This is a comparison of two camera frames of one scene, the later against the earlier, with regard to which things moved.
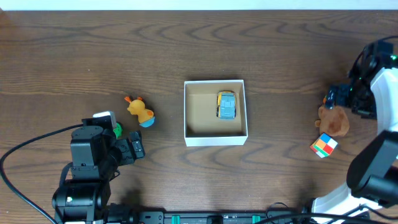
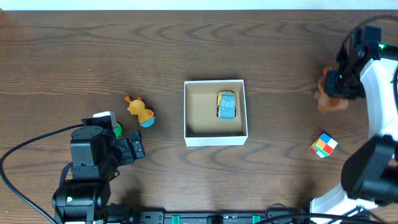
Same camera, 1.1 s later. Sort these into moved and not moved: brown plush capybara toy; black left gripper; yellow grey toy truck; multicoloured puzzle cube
Moved: brown plush capybara toy
Not moved: black left gripper; multicoloured puzzle cube; yellow grey toy truck
